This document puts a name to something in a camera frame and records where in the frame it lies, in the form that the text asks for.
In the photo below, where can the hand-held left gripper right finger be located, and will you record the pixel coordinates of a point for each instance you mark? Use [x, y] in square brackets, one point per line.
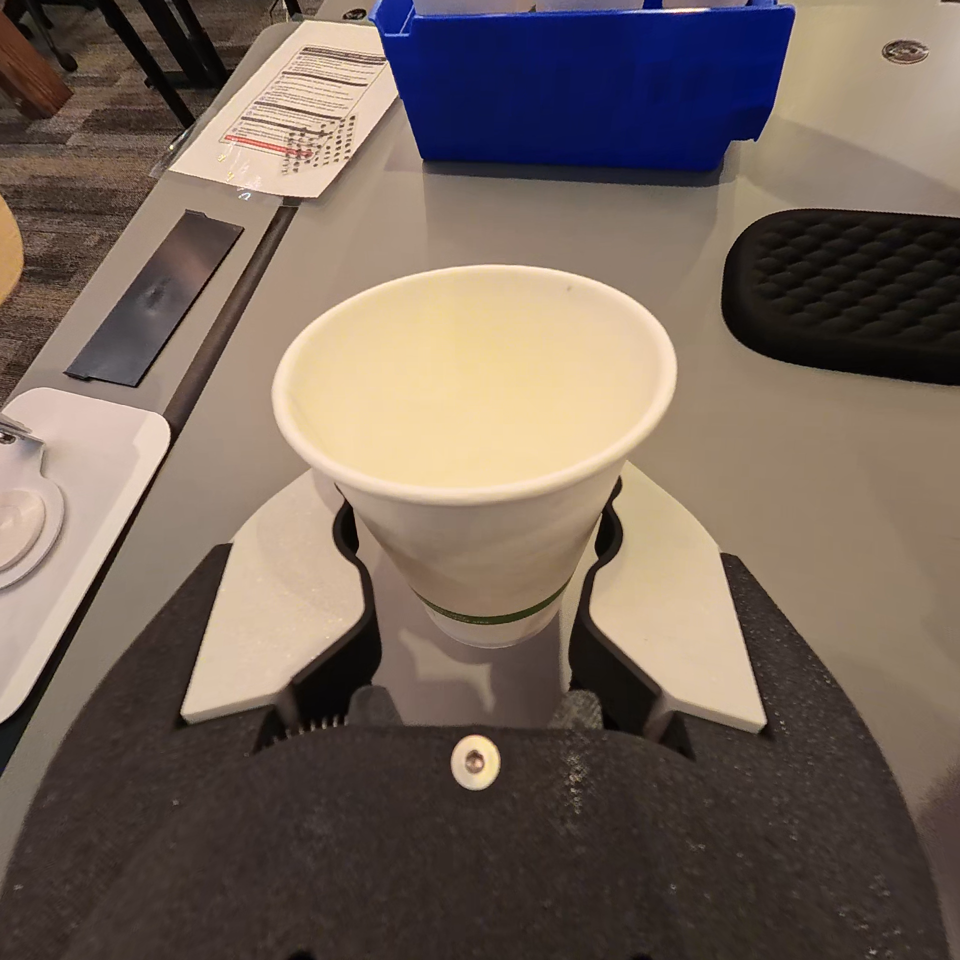
[675, 622]

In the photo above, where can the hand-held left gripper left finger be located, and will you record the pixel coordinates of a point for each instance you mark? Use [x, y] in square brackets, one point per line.
[270, 622]

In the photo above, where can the white paper cup green stripe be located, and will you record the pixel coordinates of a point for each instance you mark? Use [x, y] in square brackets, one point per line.
[472, 4]
[480, 390]
[705, 2]
[592, 3]

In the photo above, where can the blue plastic bin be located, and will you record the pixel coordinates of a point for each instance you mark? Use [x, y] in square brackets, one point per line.
[585, 90]

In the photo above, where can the black desk strip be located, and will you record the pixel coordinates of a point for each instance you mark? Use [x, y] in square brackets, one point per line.
[157, 300]

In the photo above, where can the black quilted wrist pad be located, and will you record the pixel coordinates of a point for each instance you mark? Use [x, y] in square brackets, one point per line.
[855, 300]

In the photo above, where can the printed sheet in plastic sleeve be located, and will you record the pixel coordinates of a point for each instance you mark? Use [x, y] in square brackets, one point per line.
[292, 112]

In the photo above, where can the black framed board stand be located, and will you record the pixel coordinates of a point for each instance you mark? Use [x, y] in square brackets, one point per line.
[161, 52]

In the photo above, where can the wooden post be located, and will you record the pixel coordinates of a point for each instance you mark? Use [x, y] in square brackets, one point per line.
[30, 67]

